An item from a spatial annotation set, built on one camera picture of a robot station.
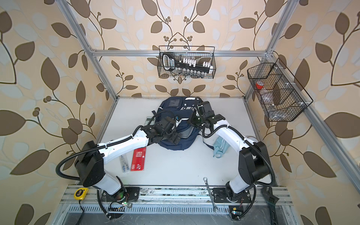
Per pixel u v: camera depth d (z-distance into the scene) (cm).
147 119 105
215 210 71
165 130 63
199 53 91
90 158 49
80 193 74
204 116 66
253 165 44
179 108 102
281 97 74
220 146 91
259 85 81
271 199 72
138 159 93
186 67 86
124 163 86
